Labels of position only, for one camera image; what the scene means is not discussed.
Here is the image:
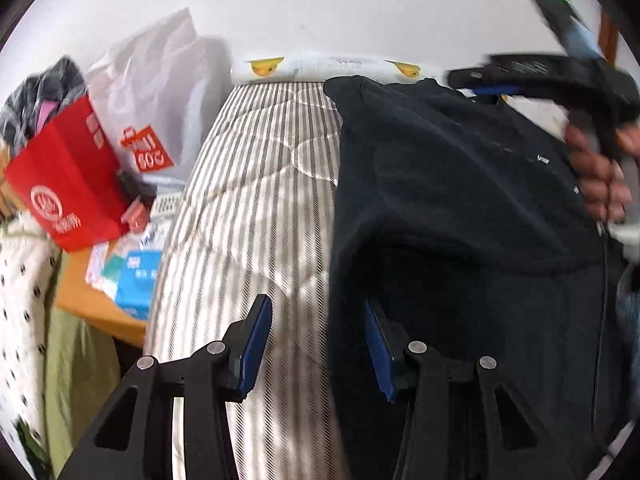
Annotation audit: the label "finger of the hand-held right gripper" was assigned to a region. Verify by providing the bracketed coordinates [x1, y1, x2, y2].
[446, 62, 526, 97]

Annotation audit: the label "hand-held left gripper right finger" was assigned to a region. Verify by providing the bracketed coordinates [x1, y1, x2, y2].
[364, 299, 577, 480]

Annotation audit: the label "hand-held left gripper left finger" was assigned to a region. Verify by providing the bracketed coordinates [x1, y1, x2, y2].
[57, 293, 274, 480]

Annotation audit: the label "black garment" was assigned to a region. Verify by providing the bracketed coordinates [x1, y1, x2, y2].
[322, 75, 632, 480]

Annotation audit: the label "dark plaid clothes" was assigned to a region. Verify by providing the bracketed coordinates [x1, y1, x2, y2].
[0, 56, 89, 147]

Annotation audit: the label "person's right hand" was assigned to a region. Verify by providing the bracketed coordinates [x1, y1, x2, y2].
[565, 122, 640, 224]

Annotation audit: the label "brown wooden trim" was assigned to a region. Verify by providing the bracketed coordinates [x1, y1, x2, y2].
[599, 7, 620, 63]

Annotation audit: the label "striped quilted mattress cover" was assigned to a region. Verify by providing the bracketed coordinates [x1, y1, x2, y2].
[142, 80, 352, 480]

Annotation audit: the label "blue tissue box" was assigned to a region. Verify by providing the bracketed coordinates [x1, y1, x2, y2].
[114, 249, 164, 320]

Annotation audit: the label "white pillow with yellow ducks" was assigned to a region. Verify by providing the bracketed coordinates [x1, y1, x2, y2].
[230, 50, 449, 86]

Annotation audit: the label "white remote control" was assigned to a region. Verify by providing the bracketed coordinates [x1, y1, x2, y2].
[150, 194, 185, 217]

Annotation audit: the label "wooden side table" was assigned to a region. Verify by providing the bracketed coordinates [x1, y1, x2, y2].
[54, 249, 149, 349]

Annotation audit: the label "green cloth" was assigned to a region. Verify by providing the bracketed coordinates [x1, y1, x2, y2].
[42, 305, 124, 467]

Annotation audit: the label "small pink container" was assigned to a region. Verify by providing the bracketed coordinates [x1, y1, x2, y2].
[121, 199, 152, 234]

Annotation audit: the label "white dotted cloth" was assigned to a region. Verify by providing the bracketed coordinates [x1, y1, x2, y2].
[0, 214, 65, 443]

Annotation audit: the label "red paper bag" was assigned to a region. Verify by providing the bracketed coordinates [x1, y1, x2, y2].
[5, 95, 135, 254]

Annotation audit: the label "white plastic shopping bag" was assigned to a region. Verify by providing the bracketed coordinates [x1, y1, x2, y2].
[86, 7, 232, 187]

